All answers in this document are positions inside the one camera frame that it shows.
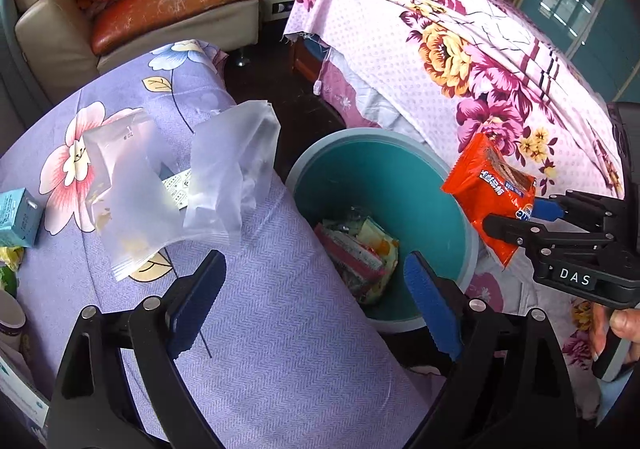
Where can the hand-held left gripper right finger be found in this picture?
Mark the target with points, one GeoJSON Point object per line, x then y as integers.
{"type": "Point", "coordinates": [432, 309]}

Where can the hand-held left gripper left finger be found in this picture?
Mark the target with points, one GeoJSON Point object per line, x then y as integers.
{"type": "Point", "coordinates": [197, 304]}

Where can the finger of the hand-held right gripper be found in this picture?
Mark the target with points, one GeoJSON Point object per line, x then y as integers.
{"type": "Point", "coordinates": [547, 209]}
{"type": "Point", "coordinates": [525, 231]}

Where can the orange snack packet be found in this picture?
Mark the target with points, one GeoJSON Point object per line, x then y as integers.
{"type": "Point", "coordinates": [480, 189]}

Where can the yellow white bread wrapper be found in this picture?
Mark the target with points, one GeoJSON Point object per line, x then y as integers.
{"type": "Point", "coordinates": [380, 241]}

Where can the clear crinkled plastic wrapper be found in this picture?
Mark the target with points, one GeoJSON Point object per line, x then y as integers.
{"type": "Point", "coordinates": [350, 216]}

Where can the translucent plastic bag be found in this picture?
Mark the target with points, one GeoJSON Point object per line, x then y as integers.
{"type": "Point", "coordinates": [220, 169]}
{"type": "Point", "coordinates": [125, 164]}

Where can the teal trash bin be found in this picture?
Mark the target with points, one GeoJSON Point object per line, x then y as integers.
{"type": "Point", "coordinates": [380, 169]}

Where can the white jar purple band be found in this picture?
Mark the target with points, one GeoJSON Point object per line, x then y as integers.
{"type": "Point", "coordinates": [10, 319]}

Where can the teal drink carton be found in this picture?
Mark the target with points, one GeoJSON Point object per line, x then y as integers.
{"type": "Point", "coordinates": [20, 219]}

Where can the blue white box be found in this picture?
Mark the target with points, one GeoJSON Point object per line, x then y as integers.
{"type": "Point", "coordinates": [20, 394]}

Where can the person's right hand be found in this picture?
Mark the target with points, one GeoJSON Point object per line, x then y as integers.
{"type": "Point", "coordinates": [627, 325]}

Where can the purple floral tablecloth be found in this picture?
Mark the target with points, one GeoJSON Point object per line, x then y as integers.
{"type": "Point", "coordinates": [280, 329]}

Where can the white printed paper strip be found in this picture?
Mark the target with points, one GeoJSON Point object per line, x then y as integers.
{"type": "Point", "coordinates": [177, 186]}

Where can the pink floral bedsheet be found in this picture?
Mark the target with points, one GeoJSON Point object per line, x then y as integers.
{"type": "Point", "coordinates": [450, 29]}

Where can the teal glass door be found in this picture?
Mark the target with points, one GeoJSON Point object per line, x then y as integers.
{"type": "Point", "coordinates": [575, 4]}

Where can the mauve floral mattress cover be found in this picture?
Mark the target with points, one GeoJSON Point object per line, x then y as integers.
{"type": "Point", "coordinates": [345, 94]}

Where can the orange sofa seat cushion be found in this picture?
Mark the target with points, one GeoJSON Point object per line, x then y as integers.
{"type": "Point", "coordinates": [165, 9]}

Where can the beige sofa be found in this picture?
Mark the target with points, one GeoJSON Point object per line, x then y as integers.
{"type": "Point", "coordinates": [50, 39]}

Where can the white low cabinet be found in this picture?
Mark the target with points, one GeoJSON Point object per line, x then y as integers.
{"type": "Point", "coordinates": [277, 4]}

